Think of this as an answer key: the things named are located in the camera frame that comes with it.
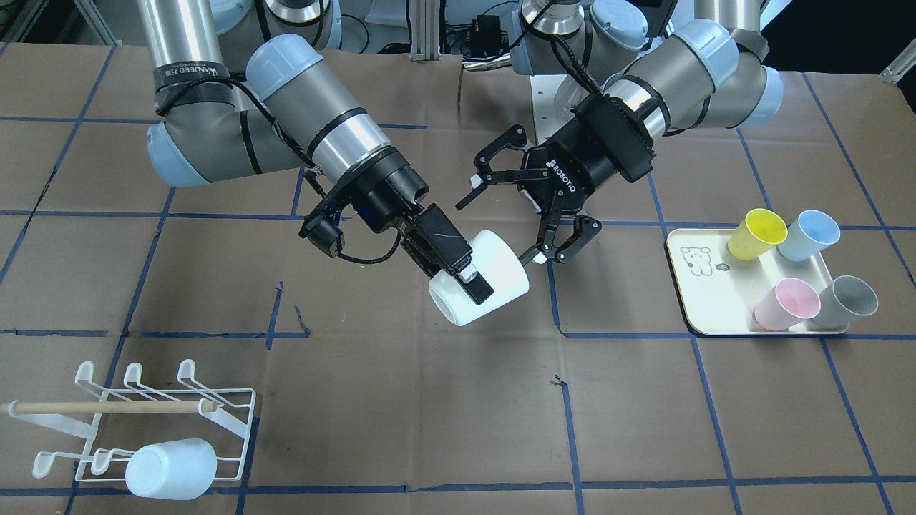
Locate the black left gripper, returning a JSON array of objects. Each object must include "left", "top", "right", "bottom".
[{"left": 455, "top": 118, "right": 623, "bottom": 266}]

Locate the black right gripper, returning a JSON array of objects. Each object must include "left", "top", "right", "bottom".
[{"left": 399, "top": 203, "right": 494, "bottom": 304}]

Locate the white plastic cup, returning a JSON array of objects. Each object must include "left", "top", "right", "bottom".
[{"left": 429, "top": 229, "right": 530, "bottom": 326}]

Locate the light blue plastic cup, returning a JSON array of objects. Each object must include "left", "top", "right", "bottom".
[
  {"left": 776, "top": 210, "right": 841, "bottom": 262},
  {"left": 125, "top": 438, "right": 218, "bottom": 501}
]

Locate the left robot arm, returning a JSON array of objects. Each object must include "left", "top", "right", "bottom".
[{"left": 456, "top": 1, "right": 783, "bottom": 263}]

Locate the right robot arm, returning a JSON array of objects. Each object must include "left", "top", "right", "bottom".
[{"left": 140, "top": 1, "right": 494, "bottom": 304}]

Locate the yellow plastic cup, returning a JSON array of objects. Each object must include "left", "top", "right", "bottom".
[{"left": 726, "top": 208, "right": 788, "bottom": 261}]

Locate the pink plastic cup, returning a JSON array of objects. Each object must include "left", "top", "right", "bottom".
[{"left": 753, "top": 278, "right": 822, "bottom": 330}]

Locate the grey plastic cup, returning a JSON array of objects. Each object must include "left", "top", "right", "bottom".
[{"left": 811, "top": 276, "right": 879, "bottom": 330}]

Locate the small black electronics box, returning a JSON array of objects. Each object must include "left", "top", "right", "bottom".
[{"left": 462, "top": 14, "right": 506, "bottom": 59}]

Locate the cream plastic tray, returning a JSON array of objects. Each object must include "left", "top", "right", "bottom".
[{"left": 666, "top": 228, "right": 833, "bottom": 336}]

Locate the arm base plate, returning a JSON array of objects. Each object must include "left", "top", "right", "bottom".
[{"left": 530, "top": 75, "right": 587, "bottom": 144}]

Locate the aluminium frame post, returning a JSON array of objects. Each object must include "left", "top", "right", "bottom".
[{"left": 406, "top": 0, "right": 444, "bottom": 62}]

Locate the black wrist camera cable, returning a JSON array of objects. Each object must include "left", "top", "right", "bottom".
[{"left": 299, "top": 168, "right": 405, "bottom": 267}]

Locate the white wire cup rack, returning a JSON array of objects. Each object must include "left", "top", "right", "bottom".
[{"left": 2, "top": 359, "right": 258, "bottom": 488}]

